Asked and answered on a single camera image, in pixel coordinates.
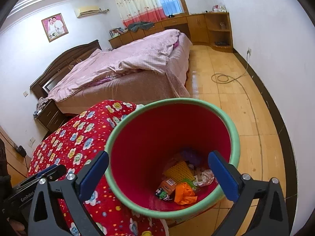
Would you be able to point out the pile of light clothes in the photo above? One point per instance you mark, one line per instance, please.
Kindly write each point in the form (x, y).
(41, 103)

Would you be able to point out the pink duvet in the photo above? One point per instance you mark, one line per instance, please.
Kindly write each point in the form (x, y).
(137, 54)

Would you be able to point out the orange plastic bag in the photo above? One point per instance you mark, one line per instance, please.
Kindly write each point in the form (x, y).
(184, 193)

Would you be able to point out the person's left hand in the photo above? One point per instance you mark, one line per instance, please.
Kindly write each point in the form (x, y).
(17, 226)

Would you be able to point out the white and pink toiletries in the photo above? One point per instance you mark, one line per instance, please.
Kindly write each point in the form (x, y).
(219, 8)

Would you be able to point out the small wall socket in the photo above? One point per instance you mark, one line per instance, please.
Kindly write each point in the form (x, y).
(249, 51)

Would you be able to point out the green paper carton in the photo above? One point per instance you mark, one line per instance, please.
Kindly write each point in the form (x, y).
(162, 194)

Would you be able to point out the yellow foam fruit net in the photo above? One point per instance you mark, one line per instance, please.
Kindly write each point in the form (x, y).
(178, 172)

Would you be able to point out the framed wall photo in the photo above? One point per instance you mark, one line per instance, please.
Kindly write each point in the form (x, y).
(54, 27)

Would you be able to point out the grey clothes pile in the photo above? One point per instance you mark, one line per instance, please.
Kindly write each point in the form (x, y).
(140, 26)

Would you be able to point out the red bin with green rim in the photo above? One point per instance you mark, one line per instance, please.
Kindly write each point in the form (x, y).
(147, 132)

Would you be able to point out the small cardboard box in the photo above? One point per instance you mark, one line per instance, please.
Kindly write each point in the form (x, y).
(168, 184)

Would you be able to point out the purple snack packet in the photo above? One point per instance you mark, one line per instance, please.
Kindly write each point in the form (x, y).
(190, 156)

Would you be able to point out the glass jar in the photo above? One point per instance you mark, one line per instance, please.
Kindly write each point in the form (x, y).
(223, 25)

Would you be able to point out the dark wooden nightstand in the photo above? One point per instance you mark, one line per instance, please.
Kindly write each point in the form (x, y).
(51, 118)

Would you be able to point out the red floral printed blanket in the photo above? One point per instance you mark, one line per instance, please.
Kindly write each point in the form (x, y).
(73, 140)

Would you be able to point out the white wall socket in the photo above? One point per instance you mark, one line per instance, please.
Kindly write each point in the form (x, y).
(32, 143)

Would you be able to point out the long wooden cabinet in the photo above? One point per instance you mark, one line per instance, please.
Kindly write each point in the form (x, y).
(196, 27)

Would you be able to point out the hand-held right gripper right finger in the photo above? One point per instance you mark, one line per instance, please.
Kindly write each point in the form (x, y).
(222, 174)

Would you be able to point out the person's left forearm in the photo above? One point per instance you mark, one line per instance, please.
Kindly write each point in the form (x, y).
(3, 157)

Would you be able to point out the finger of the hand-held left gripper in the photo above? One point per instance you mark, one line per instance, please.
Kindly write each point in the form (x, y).
(59, 170)
(50, 169)

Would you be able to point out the row of books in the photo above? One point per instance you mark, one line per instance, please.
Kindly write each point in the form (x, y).
(117, 32)

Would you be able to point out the flat black device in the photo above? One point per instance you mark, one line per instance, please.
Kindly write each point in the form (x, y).
(221, 43)

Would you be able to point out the cream and red curtain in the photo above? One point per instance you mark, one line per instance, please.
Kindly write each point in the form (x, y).
(137, 2)

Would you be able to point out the wall air conditioner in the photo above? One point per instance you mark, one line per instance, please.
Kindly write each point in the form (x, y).
(87, 11)

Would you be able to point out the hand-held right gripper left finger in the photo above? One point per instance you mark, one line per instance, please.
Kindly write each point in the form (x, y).
(94, 172)

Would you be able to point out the dark wooden bed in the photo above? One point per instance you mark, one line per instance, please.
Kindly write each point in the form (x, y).
(69, 56)

